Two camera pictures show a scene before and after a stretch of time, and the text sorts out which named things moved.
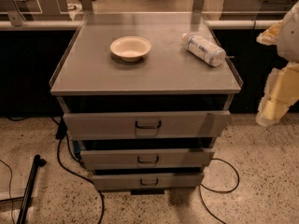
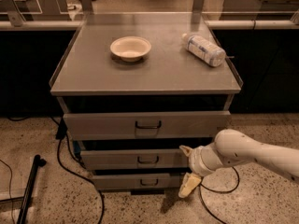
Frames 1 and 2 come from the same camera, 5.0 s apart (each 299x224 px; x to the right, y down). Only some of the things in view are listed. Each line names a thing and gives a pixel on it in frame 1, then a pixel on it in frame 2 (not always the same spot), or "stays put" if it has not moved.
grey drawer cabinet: [146, 96] stays put
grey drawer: [148, 181] stays put
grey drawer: [148, 159] stays put
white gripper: [289, 38] → [195, 161]
